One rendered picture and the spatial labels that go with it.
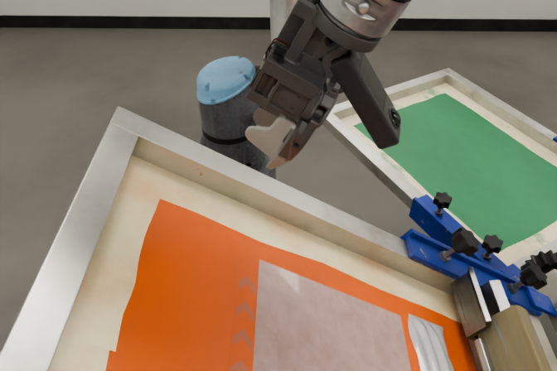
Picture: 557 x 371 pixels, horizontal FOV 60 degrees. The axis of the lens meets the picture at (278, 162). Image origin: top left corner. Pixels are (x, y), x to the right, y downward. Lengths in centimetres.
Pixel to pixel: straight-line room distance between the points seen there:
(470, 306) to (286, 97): 48
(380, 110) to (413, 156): 104
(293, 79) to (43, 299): 30
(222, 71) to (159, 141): 36
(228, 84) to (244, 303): 47
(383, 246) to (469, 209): 68
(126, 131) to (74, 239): 18
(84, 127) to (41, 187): 58
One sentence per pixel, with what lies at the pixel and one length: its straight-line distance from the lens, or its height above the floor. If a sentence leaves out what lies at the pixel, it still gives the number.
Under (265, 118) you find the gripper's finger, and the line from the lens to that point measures 57.
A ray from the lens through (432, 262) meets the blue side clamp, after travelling 82.
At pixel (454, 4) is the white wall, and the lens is 459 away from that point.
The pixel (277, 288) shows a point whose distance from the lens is 63.
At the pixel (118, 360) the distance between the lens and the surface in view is 51.
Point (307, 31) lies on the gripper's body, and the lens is 47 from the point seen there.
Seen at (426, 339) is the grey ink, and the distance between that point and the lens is 77.
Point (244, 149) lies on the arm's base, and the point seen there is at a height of 126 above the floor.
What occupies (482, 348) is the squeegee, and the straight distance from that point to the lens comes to 80.
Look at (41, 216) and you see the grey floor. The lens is 290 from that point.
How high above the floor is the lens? 191
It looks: 41 degrees down
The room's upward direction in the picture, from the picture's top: straight up
